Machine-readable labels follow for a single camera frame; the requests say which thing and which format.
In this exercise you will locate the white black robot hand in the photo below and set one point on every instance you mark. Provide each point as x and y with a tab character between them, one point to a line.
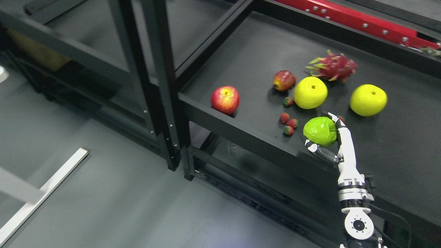
345	158

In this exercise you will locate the green apple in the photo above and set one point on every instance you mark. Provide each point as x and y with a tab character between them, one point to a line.
321	130

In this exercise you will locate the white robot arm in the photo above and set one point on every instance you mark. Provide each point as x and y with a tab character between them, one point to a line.
355	196

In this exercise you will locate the strawberry middle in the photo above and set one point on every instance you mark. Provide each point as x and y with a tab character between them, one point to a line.
294	123

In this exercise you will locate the strawberry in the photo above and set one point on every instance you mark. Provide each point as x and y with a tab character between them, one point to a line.
284	118
288	130
287	102
294	123

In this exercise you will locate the yellow apple right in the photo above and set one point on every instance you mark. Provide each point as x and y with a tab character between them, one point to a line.
368	100

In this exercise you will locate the yellow apple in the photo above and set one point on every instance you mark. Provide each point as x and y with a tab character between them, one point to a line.
310	93
368	100

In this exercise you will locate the yellow apple left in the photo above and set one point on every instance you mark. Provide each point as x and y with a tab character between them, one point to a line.
310	93

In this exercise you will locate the red apple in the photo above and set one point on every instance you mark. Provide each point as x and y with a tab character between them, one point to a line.
225	99

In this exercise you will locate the black metal shelf rack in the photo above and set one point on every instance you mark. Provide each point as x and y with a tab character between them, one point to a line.
131	82

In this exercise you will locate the strawberry lower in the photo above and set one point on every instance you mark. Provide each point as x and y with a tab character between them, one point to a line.
288	130

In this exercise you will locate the strawberry left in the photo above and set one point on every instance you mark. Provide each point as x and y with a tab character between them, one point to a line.
284	118

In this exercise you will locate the strawberry upper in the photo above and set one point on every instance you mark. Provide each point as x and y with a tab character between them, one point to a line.
287	102

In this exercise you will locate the pink dragon fruit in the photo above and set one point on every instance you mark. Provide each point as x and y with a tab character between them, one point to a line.
333	67

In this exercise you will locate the red mango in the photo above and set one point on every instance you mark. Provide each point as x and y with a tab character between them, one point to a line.
284	80

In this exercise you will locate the red metal beam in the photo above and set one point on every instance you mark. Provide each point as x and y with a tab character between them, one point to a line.
390	31

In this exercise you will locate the white pedestal table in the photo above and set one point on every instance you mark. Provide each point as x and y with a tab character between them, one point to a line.
32	196

